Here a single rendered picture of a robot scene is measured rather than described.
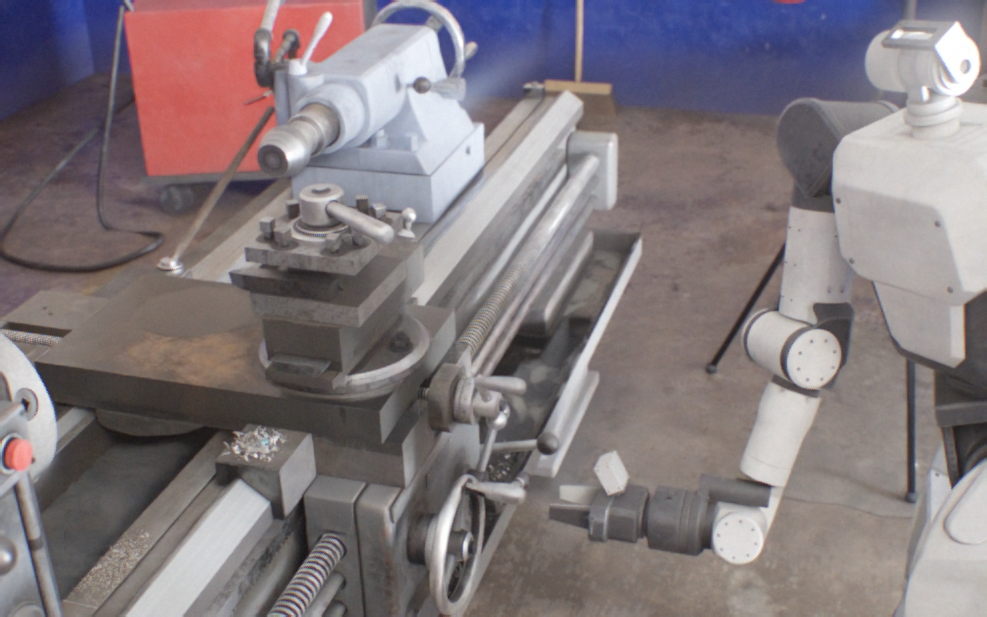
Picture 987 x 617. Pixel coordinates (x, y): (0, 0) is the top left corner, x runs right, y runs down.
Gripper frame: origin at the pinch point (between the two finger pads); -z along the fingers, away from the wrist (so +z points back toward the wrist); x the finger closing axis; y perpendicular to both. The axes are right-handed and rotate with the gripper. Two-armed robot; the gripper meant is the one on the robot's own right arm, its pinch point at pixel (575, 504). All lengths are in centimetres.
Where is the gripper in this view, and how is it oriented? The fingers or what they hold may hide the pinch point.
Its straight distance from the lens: 180.4
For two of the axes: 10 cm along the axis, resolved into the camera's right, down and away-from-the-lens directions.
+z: 9.5, 1.1, -2.9
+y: -0.1, 9.4, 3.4
